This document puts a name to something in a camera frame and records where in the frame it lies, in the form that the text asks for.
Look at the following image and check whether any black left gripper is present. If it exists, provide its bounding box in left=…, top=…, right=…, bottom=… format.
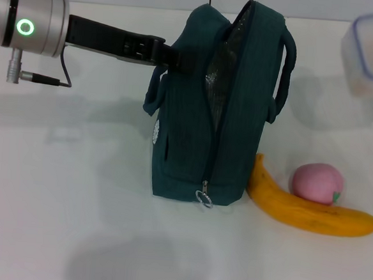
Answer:
left=65, top=15, right=201, bottom=75

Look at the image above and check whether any dark teal insulated bag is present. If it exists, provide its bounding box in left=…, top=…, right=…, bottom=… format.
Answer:
left=136, top=0, right=301, bottom=215

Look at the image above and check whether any yellow banana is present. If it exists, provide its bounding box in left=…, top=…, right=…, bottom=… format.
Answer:
left=243, top=153, right=373, bottom=240

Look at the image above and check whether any pink toy peach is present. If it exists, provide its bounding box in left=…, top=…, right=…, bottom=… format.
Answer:
left=290, top=160, right=346, bottom=208

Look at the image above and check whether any clear blue-rimmed plastic container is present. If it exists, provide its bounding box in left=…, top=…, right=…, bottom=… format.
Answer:
left=338, top=6, right=373, bottom=96

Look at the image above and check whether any left arm connector cable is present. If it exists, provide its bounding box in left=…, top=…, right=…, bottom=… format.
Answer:
left=6, top=42, right=75, bottom=89

